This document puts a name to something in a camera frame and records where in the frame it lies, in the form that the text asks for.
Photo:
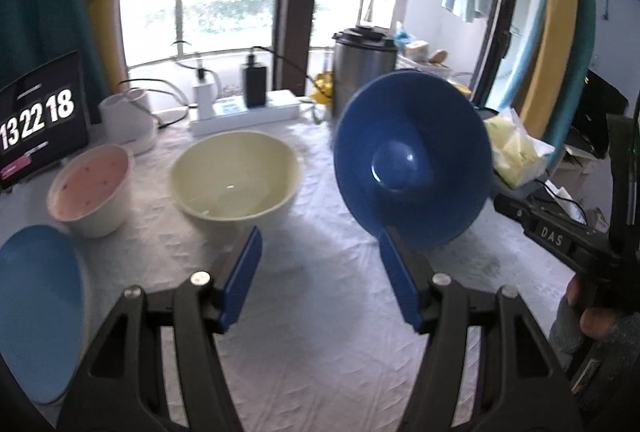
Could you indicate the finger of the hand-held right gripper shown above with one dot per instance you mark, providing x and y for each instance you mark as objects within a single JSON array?
[{"x": 555, "y": 234}]

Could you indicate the blue plate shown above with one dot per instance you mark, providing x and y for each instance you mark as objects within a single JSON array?
[{"x": 35, "y": 312}]

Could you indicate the white tablecloth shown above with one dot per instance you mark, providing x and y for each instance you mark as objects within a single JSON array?
[{"x": 310, "y": 312}]

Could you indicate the blue plastic bag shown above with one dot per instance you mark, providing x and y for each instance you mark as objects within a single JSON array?
[{"x": 404, "y": 34}]

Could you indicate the black charger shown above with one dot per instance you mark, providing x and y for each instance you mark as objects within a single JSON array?
[{"x": 254, "y": 84}]

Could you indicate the yellow plastic bag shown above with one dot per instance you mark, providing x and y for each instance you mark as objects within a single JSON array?
[{"x": 322, "y": 87}]

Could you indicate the person's right forearm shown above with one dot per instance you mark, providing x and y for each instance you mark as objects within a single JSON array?
[{"x": 565, "y": 337}]

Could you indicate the pale yellow bowl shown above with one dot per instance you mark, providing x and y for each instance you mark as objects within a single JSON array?
[{"x": 232, "y": 177}]

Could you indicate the steel tumbler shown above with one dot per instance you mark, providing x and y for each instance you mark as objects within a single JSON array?
[{"x": 360, "y": 62}]

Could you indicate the white power strip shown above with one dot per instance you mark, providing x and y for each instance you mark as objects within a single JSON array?
[{"x": 270, "y": 107}]

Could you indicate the black tablet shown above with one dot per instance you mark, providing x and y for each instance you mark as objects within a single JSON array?
[{"x": 40, "y": 112}]

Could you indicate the dark window post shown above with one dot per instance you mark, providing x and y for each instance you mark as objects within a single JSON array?
[{"x": 297, "y": 2}]

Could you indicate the yellow curtain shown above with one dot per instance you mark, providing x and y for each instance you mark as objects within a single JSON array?
[
  {"x": 555, "y": 37},
  {"x": 102, "y": 12}
]

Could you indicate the white charger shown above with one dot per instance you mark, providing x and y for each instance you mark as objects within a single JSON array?
[{"x": 204, "y": 97}]

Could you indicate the pink strawberry print bowl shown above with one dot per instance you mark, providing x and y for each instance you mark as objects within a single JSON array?
[{"x": 90, "y": 182}]

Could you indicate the white desk lamp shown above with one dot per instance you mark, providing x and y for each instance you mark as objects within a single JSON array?
[{"x": 127, "y": 122}]

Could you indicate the person's right hand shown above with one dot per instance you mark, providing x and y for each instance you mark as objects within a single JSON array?
[{"x": 597, "y": 322}]

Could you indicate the dark blue bowl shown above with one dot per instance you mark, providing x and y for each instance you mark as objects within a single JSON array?
[{"x": 425, "y": 122}]

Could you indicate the dark door frame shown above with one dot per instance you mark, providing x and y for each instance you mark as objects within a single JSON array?
[{"x": 500, "y": 12}]

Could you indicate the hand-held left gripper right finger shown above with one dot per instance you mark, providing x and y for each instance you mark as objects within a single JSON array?
[{"x": 400, "y": 282}]

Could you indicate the white basket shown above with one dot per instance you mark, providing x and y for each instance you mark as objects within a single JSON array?
[{"x": 425, "y": 64}]

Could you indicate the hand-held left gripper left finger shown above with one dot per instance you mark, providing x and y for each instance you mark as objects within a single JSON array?
[{"x": 242, "y": 277}]

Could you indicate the black monitor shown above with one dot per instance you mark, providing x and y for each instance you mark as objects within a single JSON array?
[{"x": 600, "y": 112}]

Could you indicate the yellow tissue pack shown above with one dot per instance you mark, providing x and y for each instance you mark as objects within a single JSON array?
[{"x": 515, "y": 147}]

